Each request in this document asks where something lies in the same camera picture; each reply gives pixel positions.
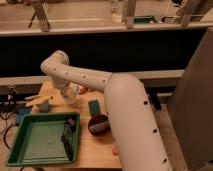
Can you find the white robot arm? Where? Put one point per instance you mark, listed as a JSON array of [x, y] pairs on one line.
[[133, 124]]

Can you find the black brush in tray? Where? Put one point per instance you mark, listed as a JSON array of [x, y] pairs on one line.
[[69, 127]]

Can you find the distant green tray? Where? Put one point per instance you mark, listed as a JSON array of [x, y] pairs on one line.
[[144, 20]]

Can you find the green plastic tray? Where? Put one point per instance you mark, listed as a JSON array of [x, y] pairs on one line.
[[38, 140]]

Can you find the green sponge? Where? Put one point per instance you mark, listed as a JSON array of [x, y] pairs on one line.
[[94, 107]]

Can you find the orange fruit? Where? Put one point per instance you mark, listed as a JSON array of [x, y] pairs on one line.
[[82, 90]]

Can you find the dark red bowl with sponge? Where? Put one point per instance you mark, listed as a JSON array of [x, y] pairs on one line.
[[98, 125]]

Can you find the blue toy figure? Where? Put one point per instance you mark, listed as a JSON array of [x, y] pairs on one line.
[[44, 106]]

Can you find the orange carrot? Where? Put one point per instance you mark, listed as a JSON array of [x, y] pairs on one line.
[[115, 151]]

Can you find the wooden spatula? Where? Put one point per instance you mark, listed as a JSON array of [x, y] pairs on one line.
[[36, 100]]

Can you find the blue box on floor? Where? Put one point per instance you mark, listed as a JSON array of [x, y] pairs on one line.
[[20, 114]]

